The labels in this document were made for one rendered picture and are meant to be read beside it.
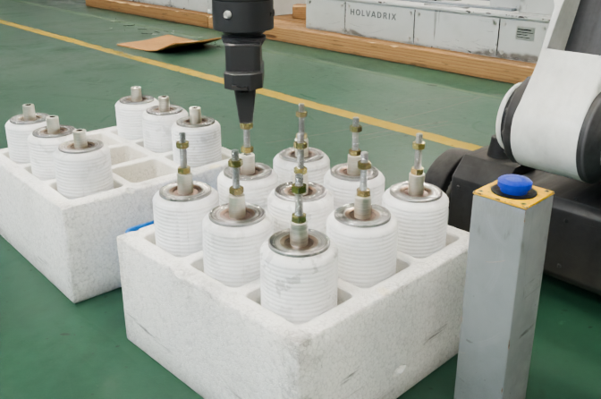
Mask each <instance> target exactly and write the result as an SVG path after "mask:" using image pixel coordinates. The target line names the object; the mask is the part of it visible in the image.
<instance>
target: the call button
mask: <svg viewBox="0 0 601 399"><path fill-rule="evenodd" d="M532 183H533V182H532V181H531V180H530V179H529V178H528V177H526V176H523V175H518V174H505V175H502V176H500V177H498V180H497V185H498V186H499V187H500V191H501V192H503V193H505V194H508V195H513V196H522V195H526V194H527V193H528V191H530V190H531V189H532Z"/></svg>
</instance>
